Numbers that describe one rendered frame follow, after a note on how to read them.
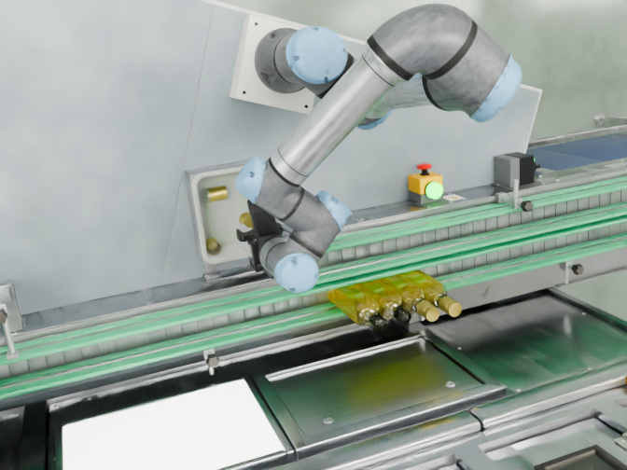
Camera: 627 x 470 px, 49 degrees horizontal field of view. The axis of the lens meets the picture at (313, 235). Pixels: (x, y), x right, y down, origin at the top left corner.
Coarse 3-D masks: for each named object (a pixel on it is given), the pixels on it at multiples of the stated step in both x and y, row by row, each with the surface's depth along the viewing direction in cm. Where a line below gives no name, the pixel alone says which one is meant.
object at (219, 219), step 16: (208, 176) 159; (224, 176) 168; (192, 192) 159; (208, 208) 168; (224, 208) 169; (240, 208) 171; (208, 224) 169; (224, 224) 170; (224, 240) 171; (208, 256) 164; (224, 256) 166; (240, 256) 166
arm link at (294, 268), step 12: (288, 240) 129; (276, 252) 131; (288, 252) 127; (300, 252) 127; (276, 264) 128; (288, 264) 124; (300, 264) 125; (312, 264) 125; (276, 276) 127; (288, 276) 124; (300, 276) 125; (312, 276) 126; (288, 288) 126; (300, 288) 126
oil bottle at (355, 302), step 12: (336, 288) 165; (348, 288) 164; (360, 288) 163; (336, 300) 167; (348, 300) 158; (360, 300) 156; (372, 300) 155; (348, 312) 160; (360, 312) 153; (360, 324) 155
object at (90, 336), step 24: (624, 216) 191; (528, 240) 180; (408, 264) 172; (432, 264) 171; (312, 288) 162; (168, 312) 157; (192, 312) 155; (216, 312) 154; (72, 336) 150; (96, 336) 148; (120, 336) 148; (0, 360) 141
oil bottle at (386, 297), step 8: (376, 280) 167; (368, 288) 162; (376, 288) 162; (384, 288) 161; (392, 288) 161; (376, 296) 158; (384, 296) 157; (392, 296) 156; (400, 296) 157; (384, 304) 155; (392, 304) 155; (400, 304) 156; (384, 312) 156
